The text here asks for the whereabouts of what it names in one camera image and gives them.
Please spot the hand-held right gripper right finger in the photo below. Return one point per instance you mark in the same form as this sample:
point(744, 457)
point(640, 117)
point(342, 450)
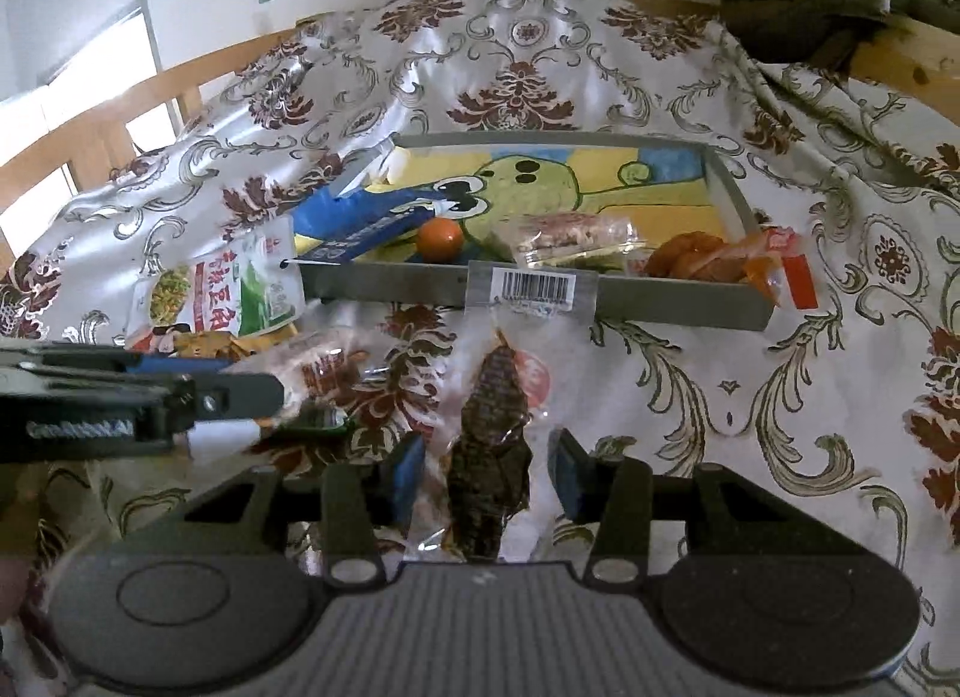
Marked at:
point(570, 476)

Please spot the window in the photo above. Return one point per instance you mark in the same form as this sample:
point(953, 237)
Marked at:
point(82, 66)

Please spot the wooden bed frame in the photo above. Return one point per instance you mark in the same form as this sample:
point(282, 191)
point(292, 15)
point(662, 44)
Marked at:
point(150, 89)

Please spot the green and white snack packet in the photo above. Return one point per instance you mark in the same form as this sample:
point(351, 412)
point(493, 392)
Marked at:
point(225, 288)

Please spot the floral patterned blanket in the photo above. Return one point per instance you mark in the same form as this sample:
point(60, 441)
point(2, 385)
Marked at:
point(675, 104)

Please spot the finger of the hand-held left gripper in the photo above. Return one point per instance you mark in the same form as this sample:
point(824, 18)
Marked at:
point(240, 397)
point(180, 364)

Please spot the puffed rice cake packet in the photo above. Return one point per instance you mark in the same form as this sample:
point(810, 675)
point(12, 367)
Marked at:
point(562, 235)

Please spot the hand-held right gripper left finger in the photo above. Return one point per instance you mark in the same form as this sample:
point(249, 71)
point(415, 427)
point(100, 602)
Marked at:
point(401, 479)

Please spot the clear red print packet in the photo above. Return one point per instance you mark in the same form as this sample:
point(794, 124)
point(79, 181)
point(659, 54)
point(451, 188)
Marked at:
point(330, 370)

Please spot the small orange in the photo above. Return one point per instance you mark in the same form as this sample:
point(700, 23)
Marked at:
point(440, 241)

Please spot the grey tray with cartoon painting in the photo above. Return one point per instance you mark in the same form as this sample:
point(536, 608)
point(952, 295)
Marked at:
point(675, 307)

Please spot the clear dried meat packet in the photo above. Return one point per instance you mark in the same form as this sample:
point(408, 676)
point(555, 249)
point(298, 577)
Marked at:
point(487, 457)

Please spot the yellow snack packet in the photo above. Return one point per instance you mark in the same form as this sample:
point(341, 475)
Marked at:
point(225, 346)

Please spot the navy blue stick packet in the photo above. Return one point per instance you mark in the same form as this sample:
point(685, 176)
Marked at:
point(360, 228)

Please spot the orange snack packet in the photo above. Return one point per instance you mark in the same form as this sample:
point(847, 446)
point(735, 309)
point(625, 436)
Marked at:
point(705, 258)

